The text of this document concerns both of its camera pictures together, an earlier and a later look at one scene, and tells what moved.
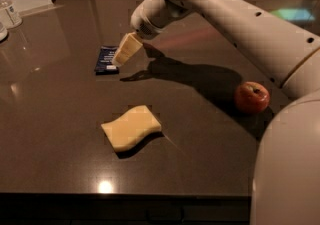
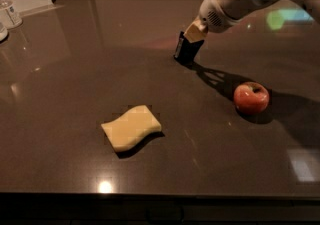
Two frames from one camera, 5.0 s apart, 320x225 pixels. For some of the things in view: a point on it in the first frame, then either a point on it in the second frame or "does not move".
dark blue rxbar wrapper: x=104 y=62 -> x=186 y=50
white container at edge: x=3 y=32 does not move
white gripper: x=142 y=23 -> x=213 y=13
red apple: x=251 y=97 does not move
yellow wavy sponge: x=125 y=130 does not move
